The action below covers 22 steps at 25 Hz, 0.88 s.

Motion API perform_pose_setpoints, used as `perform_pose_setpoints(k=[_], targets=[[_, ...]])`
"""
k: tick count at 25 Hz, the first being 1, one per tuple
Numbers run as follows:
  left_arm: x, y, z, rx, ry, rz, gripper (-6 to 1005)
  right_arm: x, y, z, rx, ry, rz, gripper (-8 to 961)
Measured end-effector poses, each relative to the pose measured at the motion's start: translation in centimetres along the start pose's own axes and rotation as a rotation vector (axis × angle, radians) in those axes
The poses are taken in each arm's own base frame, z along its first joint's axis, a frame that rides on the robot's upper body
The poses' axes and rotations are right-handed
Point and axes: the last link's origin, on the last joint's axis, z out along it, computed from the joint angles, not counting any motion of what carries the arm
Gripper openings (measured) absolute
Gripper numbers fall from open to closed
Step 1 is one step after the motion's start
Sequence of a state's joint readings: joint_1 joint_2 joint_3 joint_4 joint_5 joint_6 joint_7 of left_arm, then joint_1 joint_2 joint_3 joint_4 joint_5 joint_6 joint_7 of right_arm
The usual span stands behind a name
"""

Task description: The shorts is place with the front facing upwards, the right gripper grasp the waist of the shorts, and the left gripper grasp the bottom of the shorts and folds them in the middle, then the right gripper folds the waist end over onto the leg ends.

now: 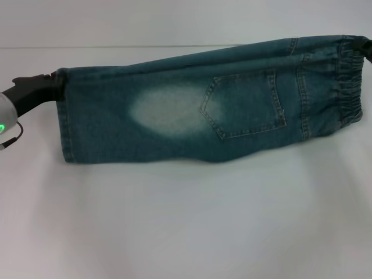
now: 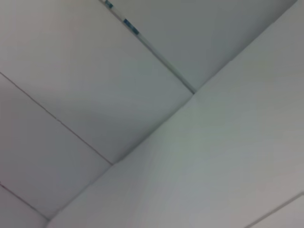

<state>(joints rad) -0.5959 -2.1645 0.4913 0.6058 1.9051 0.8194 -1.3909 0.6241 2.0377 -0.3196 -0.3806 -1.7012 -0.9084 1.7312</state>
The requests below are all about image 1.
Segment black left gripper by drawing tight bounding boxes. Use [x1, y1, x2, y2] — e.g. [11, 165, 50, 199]
[8, 71, 66, 119]

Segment blue denim shorts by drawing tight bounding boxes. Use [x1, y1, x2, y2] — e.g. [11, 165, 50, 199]
[55, 34, 367, 165]

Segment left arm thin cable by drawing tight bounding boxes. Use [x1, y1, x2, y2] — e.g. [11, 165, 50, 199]
[0, 121, 24, 146]

